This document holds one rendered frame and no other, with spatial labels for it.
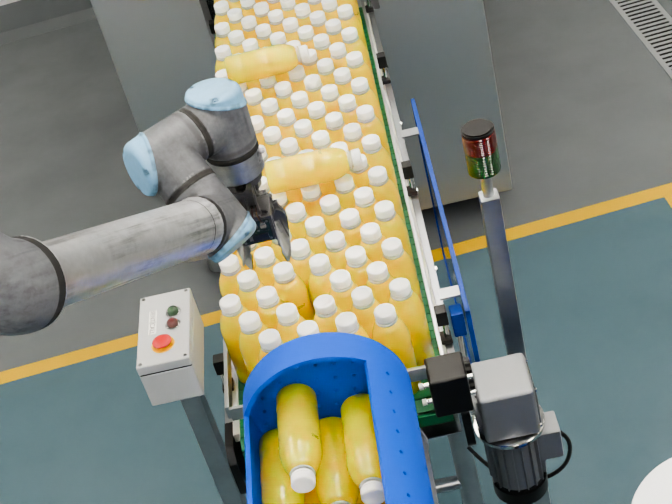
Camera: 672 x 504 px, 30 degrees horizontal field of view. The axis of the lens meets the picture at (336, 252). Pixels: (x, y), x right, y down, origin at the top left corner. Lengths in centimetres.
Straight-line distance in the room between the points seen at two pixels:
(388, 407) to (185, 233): 43
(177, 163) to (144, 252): 28
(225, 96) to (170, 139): 11
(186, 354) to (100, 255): 71
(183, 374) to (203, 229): 53
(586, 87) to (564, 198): 67
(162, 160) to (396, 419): 53
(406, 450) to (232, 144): 55
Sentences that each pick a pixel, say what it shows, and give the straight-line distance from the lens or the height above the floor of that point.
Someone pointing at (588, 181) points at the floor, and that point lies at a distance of 429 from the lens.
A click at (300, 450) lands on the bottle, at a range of 199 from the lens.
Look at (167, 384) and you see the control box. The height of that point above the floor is 105.
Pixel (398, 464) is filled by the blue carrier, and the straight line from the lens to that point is 187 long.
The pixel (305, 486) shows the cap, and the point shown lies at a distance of 198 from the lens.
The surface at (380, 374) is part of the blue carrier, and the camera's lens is 199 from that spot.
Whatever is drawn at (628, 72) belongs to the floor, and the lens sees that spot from 482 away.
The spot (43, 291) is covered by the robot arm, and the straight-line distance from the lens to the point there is 148.
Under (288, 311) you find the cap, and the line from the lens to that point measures 230.
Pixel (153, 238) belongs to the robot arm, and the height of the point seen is 160.
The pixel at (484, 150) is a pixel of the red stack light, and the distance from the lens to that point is 236.
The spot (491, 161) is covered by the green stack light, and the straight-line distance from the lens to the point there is 238.
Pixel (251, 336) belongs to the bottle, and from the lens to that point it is 232.
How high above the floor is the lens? 257
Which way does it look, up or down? 38 degrees down
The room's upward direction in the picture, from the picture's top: 15 degrees counter-clockwise
